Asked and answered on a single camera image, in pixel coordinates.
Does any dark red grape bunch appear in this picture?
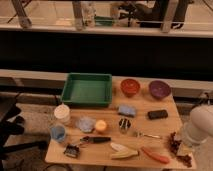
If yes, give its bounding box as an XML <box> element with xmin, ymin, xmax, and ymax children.
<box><xmin>168</xmin><ymin>132</ymin><xmax>192</xmax><ymax>168</ymax></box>

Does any black chair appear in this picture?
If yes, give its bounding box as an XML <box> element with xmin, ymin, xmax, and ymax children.
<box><xmin>0</xmin><ymin>98</ymin><xmax>47</xmax><ymax>171</ymax></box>

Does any black binder clip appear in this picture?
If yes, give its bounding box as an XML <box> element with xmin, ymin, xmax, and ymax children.
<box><xmin>64</xmin><ymin>145</ymin><xmax>80</xmax><ymax>158</ymax></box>

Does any blue sponge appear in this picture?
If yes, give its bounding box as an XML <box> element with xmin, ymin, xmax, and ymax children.
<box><xmin>118</xmin><ymin>105</ymin><xmax>136</xmax><ymax>117</ymax></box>

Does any black rectangular block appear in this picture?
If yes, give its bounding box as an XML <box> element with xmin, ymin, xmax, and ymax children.
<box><xmin>147</xmin><ymin>110</ymin><xmax>168</xmax><ymax>120</ymax></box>

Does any red bowl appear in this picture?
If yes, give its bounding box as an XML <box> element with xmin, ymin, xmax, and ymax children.
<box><xmin>120</xmin><ymin>79</ymin><xmax>140</xmax><ymax>97</ymax></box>

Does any black handled tool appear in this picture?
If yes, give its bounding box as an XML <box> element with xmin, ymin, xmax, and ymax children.
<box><xmin>80</xmin><ymin>136</ymin><xmax>111</xmax><ymax>144</ymax></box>

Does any small orange cup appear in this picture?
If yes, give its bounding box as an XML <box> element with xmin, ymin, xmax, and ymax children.
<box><xmin>95</xmin><ymin>120</ymin><xmax>107</xmax><ymax>133</ymax></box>

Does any yellow toy corn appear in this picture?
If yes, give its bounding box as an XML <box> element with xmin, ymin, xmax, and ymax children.
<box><xmin>110</xmin><ymin>142</ymin><xmax>139</xmax><ymax>159</ymax></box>

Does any blue plastic cup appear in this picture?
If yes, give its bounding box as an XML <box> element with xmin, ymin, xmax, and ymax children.
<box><xmin>50</xmin><ymin>125</ymin><xmax>66</xmax><ymax>143</ymax></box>

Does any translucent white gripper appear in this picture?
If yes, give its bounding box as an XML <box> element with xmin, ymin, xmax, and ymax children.
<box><xmin>180</xmin><ymin>122</ymin><xmax>208</xmax><ymax>147</ymax></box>

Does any white paper cup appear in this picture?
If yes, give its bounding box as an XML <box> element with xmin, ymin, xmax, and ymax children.
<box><xmin>54</xmin><ymin>104</ymin><xmax>70</xmax><ymax>125</ymax></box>

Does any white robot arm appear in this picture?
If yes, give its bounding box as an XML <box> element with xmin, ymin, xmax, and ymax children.
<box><xmin>181</xmin><ymin>105</ymin><xmax>213</xmax><ymax>147</ymax></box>

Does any green plastic tray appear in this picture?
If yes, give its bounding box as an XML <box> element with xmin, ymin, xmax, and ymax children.
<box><xmin>61</xmin><ymin>73</ymin><xmax>112</xmax><ymax>107</ymax></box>

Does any metal spoon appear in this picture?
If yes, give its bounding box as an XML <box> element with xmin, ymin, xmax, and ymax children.
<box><xmin>135</xmin><ymin>132</ymin><xmax>162</xmax><ymax>139</ymax></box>

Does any purple bowl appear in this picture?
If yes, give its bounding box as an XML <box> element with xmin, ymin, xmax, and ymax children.
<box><xmin>149</xmin><ymin>80</ymin><xmax>171</xmax><ymax>100</ymax></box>

